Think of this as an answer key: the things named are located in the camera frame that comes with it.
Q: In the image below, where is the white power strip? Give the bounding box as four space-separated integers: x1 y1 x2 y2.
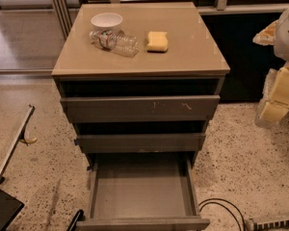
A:
245 215 289 231

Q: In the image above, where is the grey middle drawer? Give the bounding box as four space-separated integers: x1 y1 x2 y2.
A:
76 133 205 154

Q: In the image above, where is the grey open bottom drawer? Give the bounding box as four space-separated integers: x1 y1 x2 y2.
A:
76 153 210 231

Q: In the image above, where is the black cable on floor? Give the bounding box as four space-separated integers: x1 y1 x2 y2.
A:
197 197 247 231

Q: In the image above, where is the grey top drawer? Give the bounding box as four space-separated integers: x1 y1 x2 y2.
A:
61 95 220 123

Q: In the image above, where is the grey metal bar with hook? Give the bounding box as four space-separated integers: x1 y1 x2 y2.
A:
0 105 38 180

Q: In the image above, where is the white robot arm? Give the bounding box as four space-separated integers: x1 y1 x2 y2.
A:
252 7 289 128

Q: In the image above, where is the tan three-drawer cabinet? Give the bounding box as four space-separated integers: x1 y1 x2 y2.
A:
51 1 231 167

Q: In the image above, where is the white ceramic bowl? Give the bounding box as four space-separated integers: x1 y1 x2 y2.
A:
91 13 123 33

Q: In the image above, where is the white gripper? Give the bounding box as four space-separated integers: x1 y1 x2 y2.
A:
252 21 289 128

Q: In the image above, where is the yellow sponge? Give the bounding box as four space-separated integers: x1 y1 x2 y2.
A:
146 31 169 52

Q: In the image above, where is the black handle near drawer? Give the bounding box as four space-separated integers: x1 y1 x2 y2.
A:
66 209 85 231

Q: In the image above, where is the clear plastic water bottle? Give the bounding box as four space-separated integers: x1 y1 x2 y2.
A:
90 30 139 58

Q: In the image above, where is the black box at lower left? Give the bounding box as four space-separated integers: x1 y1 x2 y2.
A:
0 190 24 231

